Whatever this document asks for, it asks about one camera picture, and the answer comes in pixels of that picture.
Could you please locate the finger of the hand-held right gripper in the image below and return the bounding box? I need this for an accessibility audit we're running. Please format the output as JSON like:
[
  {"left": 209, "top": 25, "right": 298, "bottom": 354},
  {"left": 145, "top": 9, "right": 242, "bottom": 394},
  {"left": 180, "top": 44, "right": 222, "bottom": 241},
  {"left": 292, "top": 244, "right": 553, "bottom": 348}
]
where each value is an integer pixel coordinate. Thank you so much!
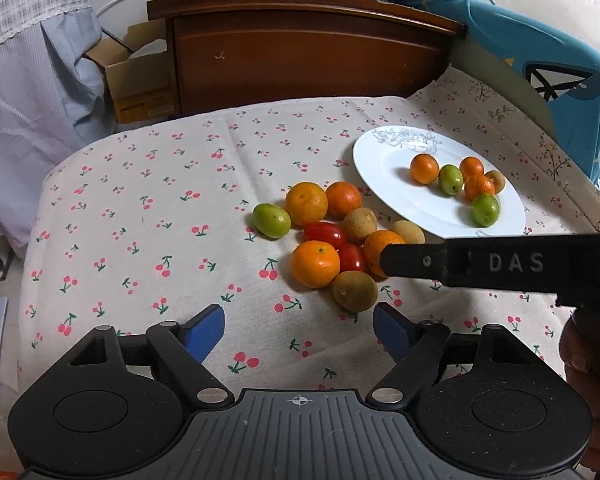
[{"left": 379, "top": 241, "right": 449, "bottom": 284}]

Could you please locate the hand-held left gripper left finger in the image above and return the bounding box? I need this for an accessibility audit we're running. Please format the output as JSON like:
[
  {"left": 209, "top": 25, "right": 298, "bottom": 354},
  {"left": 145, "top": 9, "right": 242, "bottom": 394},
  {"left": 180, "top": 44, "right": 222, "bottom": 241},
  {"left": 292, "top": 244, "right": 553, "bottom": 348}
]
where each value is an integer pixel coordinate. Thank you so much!
[{"left": 67, "top": 304, "right": 234, "bottom": 407}]

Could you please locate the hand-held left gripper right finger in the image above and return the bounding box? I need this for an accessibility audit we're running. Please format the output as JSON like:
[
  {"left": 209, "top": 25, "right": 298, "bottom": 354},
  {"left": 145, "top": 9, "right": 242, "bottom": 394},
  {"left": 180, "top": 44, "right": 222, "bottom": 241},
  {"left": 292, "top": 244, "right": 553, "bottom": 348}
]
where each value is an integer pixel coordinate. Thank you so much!
[{"left": 365, "top": 302, "right": 536, "bottom": 407}]

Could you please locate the green jujube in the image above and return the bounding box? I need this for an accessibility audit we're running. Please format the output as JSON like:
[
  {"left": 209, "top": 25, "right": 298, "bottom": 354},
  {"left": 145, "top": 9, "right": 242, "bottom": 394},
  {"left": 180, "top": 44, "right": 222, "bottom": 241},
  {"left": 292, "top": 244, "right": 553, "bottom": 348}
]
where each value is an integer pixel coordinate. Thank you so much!
[
  {"left": 439, "top": 164, "right": 465, "bottom": 195},
  {"left": 252, "top": 203, "right": 292, "bottom": 239},
  {"left": 470, "top": 192, "right": 501, "bottom": 228}
]

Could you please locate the red cherry tomato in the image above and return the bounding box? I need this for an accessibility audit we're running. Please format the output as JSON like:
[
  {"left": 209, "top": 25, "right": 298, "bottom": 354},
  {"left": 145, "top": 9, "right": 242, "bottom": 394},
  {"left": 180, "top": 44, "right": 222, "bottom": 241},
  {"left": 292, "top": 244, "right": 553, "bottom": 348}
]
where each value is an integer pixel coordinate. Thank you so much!
[
  {"left": 303, "top": 222, "right": 347, "bottom": 251},
  {"left": 337, "top": 242, "right": 366, "bottom": 273}
]

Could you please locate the white plate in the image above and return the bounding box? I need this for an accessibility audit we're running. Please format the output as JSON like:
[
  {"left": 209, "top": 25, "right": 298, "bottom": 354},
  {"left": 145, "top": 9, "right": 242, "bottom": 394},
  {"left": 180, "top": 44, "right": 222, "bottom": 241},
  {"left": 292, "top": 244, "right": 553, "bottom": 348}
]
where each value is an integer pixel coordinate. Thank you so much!
[{"left": 352, "top": 125, "right": 527, "bottom": 240}]

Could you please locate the reddish orange tangerine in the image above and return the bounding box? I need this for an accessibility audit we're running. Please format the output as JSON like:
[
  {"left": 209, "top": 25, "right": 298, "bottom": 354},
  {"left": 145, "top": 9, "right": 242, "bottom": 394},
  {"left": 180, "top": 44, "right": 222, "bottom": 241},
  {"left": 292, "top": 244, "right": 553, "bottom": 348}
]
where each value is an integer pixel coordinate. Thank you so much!
[{"left": 325, "top": 181, "right": 363, "bottom": 220}]

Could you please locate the large orange tangerine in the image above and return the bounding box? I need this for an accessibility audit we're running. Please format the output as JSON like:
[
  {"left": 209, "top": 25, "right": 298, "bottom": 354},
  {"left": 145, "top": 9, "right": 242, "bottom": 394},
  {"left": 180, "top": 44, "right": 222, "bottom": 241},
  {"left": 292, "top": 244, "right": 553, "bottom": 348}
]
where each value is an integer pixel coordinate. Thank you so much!
[{"left": 410, "top": 153, "right": 440, "bottom": 185}]

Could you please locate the cherry print tablecloth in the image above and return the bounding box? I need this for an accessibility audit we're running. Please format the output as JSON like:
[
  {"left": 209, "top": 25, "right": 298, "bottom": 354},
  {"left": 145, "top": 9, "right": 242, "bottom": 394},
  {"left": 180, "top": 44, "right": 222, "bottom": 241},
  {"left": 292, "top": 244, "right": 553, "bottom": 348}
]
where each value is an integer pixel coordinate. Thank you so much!
[{"left": 17, "top": 94, "right": 600, "bottom": 401}]

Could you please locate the beige floral cloth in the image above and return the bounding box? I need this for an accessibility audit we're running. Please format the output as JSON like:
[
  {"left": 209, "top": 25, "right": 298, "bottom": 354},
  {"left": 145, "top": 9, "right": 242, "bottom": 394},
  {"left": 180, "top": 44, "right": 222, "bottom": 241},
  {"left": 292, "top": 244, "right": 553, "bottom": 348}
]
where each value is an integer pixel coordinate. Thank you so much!
[{"left": 405, "top": 62, "right": 600, "bottom": 236}]

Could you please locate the blue cushion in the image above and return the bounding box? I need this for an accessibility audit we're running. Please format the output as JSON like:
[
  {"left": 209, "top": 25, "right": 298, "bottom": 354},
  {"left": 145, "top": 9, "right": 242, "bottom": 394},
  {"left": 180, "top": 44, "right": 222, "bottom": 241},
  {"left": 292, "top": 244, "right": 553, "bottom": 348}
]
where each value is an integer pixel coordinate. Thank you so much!
[{"left": 390, "top": 0, "right": 600, "bottom": 183}]

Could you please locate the brown wooden headboard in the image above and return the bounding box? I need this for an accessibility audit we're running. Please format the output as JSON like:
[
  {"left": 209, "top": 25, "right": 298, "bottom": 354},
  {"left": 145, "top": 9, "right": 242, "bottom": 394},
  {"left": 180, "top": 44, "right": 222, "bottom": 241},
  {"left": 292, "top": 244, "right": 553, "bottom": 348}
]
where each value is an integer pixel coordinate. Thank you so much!
[{"left": 146, "top": 0, "right": 468, "bottom": 117}]

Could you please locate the open brown cardboard box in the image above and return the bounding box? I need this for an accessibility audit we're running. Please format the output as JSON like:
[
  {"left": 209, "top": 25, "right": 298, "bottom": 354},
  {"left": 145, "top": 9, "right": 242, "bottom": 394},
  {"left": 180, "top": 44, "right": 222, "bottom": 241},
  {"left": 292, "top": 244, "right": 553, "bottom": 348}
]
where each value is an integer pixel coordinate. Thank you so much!
[{"left": 85, "top": 20, "right": 177, "bottom": 125}]

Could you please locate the light blue cloth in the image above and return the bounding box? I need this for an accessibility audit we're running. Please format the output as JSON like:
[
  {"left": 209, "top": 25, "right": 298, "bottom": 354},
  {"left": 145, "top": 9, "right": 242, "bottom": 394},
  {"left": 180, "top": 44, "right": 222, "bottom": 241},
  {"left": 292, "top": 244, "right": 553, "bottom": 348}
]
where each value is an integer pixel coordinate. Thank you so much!
[{"left": 0, "top": 10, "right": 118, "bottom": 251}]

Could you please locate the white dish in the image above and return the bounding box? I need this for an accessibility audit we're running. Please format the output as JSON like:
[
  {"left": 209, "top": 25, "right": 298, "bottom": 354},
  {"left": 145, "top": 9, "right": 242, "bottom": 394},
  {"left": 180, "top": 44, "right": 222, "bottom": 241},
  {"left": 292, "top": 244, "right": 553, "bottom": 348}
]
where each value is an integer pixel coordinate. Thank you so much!
[{"left": 129, "top": 39, "right": 168, "bottom": 61}]

